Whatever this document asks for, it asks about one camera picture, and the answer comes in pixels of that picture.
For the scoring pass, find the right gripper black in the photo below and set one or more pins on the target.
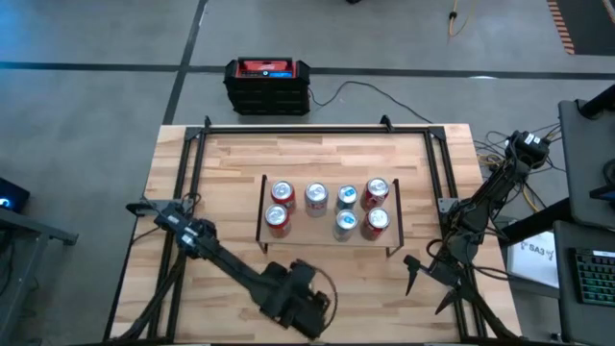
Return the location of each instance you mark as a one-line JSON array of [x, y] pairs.
[[444, 274]]

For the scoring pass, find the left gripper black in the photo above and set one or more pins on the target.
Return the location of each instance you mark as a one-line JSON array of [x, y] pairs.
[[305, 312]]

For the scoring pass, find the red Coca-Cola can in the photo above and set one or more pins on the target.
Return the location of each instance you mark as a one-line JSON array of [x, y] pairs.
[[378, 218], [377, 187]]

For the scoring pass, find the slim silver blue drink can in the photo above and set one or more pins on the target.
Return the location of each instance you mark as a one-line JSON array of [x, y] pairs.
[[347, 194], [346, 221]]

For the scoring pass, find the red-orange Fanta can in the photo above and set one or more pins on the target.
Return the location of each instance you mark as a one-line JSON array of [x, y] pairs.
[[283, 192], [277, 216]]

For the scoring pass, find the silver soda can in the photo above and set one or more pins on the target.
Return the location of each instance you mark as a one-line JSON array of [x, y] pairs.
[[316, 192]]

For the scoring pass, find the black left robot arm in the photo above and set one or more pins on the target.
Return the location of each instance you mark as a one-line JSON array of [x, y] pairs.
[[226, 262]]

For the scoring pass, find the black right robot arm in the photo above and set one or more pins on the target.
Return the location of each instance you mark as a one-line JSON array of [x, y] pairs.
[[495, 192]]

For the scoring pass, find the wooden shelf with black legs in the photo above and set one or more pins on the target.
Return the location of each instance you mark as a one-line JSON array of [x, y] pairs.
[[312, 238]]

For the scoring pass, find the white paper sign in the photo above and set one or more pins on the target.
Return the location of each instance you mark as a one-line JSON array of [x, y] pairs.
[[533, 264]]

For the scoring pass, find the black diagonal support bar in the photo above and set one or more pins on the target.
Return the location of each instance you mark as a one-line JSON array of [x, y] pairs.
[[538, 221]]

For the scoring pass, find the dark grey desk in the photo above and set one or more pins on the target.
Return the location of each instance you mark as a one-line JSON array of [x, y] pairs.
[[564, 307]]

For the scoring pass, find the backlit black keyboard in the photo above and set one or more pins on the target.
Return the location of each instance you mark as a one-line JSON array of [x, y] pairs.
[[596, 279]]

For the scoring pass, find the grey desk top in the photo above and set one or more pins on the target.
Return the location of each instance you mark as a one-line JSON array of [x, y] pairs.
[[581, 158]]

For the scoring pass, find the red black power station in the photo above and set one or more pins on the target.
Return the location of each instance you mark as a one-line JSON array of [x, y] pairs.
[[266, 96]]

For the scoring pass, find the black pole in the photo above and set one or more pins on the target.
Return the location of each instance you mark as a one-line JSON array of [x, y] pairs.
[[600, 103]]

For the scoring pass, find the grey metal workbench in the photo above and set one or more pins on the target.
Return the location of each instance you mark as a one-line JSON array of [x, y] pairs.
[[29, 226]]

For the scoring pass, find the black mat with orange stripe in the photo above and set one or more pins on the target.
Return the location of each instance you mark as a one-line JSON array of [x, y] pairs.
[[591, 29]]

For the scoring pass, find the black computer with blue light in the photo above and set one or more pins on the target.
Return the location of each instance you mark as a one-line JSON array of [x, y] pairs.
[[12, 194]]

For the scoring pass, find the grey metal bracket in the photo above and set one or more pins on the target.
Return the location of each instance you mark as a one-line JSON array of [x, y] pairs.
[[444, 205]]

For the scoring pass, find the black frame clamp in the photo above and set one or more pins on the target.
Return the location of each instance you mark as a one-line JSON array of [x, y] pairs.
[[386, 122], [207, 122]]

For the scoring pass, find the black metal table frame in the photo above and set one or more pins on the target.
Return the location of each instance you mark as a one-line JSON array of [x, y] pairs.
[[312, 130]]

